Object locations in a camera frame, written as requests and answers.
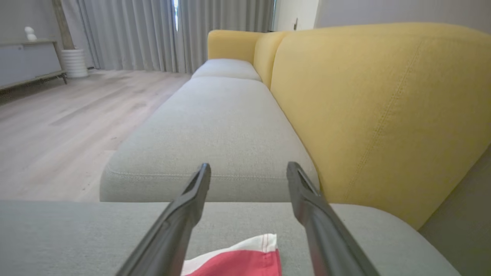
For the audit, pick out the white ribbed plant pot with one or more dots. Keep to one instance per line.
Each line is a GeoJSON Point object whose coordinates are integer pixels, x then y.
{"type": "Point", "coordinates": [74, 63]}

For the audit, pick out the short grey sofa seat cushion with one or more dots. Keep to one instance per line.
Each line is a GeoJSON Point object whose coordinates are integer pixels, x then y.
{"type": "Point", "coordinates": [226, 69]}

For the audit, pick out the red garment with white trim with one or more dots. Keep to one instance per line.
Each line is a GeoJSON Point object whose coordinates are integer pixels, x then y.
{"type": "Point", "coordinates": [238, 260]}

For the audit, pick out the brown plant trunk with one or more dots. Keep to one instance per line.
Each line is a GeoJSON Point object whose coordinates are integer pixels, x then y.
{"type": "Point", "coordinates": [63, 23]}

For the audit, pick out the wide yellow sofa back cushion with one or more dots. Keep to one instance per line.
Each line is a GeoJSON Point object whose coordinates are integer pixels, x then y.
{"type": "Point", "coordinates": [383, 115]}

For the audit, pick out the small white figurine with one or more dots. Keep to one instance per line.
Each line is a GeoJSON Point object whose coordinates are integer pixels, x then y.
{"type": "Point", "coordinates": [30, 34]}

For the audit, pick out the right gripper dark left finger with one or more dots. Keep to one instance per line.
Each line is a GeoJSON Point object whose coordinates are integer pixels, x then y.
{"type": "Point", "coordinates": [172, 234]}

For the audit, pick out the grey pleated curtain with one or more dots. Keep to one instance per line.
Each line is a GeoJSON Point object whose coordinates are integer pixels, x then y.
{"type": "Point", "coordinates": [126, 34]}
{"type": "Point", "coordinates": [222, 15]}

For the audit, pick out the grey low media cabinet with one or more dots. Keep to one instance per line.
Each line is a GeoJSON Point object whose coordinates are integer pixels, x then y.
{"type": "Point", "coordinates": [27, 63]}

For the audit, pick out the narrow yellow sofa back cushion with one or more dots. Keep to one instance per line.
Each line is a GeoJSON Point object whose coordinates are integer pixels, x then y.
{"type": "Point", "coordinates": [266, 53]}

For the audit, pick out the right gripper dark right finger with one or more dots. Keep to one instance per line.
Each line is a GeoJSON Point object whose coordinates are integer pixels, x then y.
{"type": "Point", "coordinates": [326, 237]}

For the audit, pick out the yellow sofa armrest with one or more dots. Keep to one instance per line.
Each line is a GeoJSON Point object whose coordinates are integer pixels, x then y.
{"type": "Point", "coordinates": [230, 44]}

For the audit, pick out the wide grey sofa ottoman cushion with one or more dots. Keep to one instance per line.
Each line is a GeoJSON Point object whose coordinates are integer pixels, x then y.
{"type": "Point", "coordinates": [76, 237]}

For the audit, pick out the long grey sofa seat cushion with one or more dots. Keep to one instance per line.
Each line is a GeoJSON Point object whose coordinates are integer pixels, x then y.
{"type": "Point", "coordinates": [215, 130]}

